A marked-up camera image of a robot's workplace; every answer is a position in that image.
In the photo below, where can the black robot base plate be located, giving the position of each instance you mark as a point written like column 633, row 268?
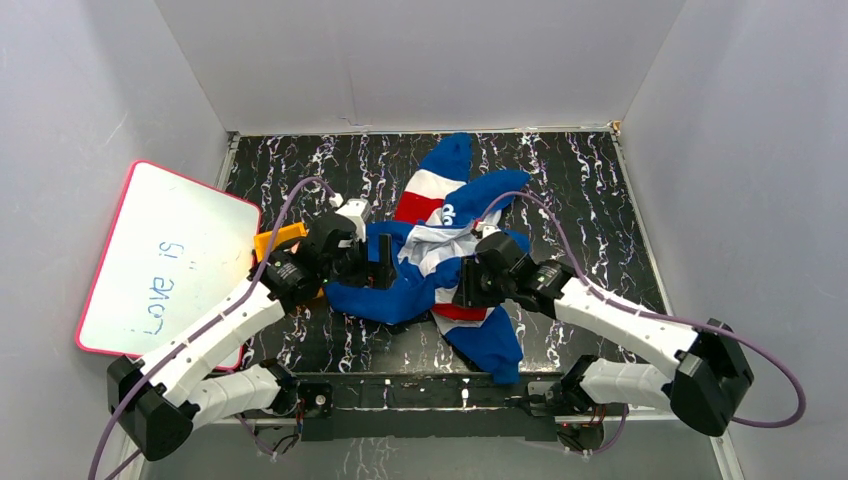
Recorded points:
column 453, row 405

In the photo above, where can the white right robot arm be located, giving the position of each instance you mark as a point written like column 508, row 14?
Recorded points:
column 700, row 374

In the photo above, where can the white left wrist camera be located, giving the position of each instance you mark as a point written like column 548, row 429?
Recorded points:
column 357, row 210

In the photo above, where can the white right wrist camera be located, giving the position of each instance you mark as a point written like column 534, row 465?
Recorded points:
column 482, row 230

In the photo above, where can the blue red white jacket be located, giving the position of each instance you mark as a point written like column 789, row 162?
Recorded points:
column 431, row 232

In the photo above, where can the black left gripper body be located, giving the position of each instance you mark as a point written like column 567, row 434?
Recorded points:
column 381, row 261

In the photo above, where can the pink-framed whiteboard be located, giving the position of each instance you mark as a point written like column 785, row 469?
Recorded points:
column 175, row 249

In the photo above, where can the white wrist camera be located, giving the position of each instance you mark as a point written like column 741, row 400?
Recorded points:
column 482, row 230
column 357, row 210

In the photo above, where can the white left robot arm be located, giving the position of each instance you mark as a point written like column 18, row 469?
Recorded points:
column 161, row 398

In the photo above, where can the orange plastic box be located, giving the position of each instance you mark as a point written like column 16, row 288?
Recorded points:
column 281, row 240

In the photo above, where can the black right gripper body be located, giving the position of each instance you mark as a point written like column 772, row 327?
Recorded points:
column 501, row 288

